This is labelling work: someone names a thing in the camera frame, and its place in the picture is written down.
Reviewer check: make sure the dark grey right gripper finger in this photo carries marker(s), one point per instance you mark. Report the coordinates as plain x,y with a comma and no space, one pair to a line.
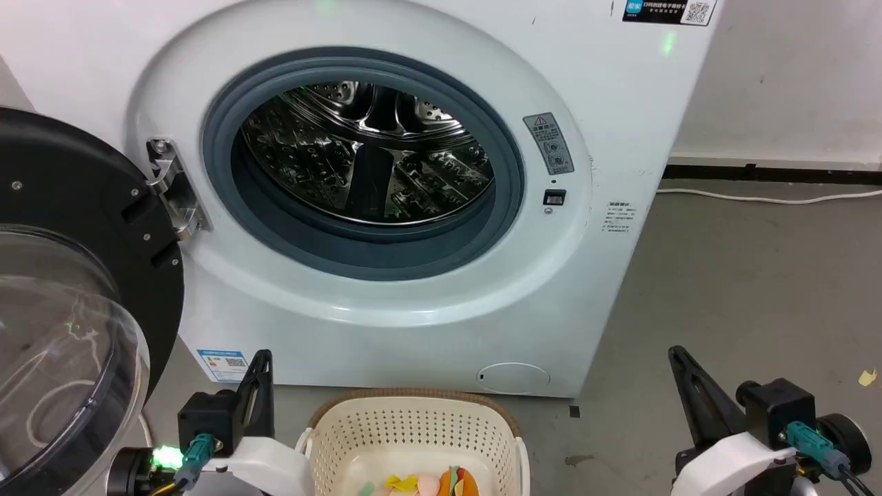
703,399

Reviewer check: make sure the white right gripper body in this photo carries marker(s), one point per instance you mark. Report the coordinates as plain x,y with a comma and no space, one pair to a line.
730,465

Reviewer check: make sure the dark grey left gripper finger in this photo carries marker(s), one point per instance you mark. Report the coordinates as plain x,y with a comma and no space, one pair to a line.
256,393

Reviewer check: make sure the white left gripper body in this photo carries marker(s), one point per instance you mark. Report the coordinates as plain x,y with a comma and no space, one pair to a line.
269,465

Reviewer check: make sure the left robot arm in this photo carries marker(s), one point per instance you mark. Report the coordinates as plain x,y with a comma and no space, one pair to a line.
134,474

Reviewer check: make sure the white front-load washing machine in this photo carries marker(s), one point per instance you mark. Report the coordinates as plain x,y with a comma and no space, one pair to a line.
386,331

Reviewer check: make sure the blue energy label sticker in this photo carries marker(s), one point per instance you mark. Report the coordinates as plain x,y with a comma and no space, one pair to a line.
224,364

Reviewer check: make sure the beige perforated laundry basket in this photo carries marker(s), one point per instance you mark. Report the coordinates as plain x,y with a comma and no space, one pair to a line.
406,430

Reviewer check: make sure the yellow paper scrap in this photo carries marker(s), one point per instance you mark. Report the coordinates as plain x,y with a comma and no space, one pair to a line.
867,377

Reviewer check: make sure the round white filter cover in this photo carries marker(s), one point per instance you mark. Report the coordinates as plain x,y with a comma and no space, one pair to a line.
513,377

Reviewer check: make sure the grey rubber door gasket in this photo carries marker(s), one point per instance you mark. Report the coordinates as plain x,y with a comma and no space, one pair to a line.
386,251

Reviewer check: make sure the small printed text sticker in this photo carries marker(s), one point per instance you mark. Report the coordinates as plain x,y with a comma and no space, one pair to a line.
617,217

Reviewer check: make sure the chrome door hinge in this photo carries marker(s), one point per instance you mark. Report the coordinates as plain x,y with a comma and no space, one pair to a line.
173,187

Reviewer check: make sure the black door latch socket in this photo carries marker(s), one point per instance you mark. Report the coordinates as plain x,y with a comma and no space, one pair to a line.
554,198

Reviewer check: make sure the black round washer door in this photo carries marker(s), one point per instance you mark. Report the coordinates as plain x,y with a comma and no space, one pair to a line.
62,227

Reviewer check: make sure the stainless steel washer drum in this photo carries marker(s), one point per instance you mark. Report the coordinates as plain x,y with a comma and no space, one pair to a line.
365,151

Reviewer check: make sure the grey warning sticker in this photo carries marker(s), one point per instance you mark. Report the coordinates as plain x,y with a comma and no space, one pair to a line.
549,143

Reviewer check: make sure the black QR code label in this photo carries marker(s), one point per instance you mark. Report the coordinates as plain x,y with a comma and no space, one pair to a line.
668,10

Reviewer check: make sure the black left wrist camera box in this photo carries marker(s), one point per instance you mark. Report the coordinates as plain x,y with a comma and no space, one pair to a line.
207,413

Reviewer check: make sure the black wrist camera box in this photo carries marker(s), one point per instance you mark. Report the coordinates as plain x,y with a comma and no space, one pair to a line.
207,413
775,410

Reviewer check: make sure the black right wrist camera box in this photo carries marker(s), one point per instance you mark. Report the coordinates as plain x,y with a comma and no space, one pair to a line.
775,410

